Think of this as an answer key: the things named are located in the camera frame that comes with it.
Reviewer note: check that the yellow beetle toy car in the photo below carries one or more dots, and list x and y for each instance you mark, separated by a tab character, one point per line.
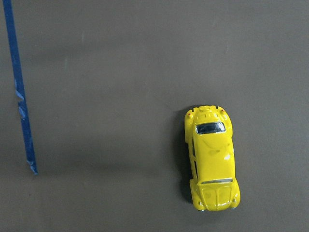
208	134

